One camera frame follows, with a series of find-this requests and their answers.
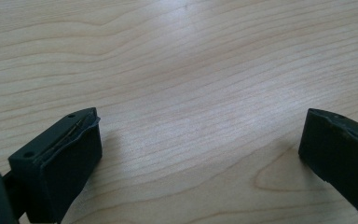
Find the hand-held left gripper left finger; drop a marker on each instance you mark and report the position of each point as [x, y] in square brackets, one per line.
[59, 165]

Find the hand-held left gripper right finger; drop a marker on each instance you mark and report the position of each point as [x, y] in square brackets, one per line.
[338, 155]

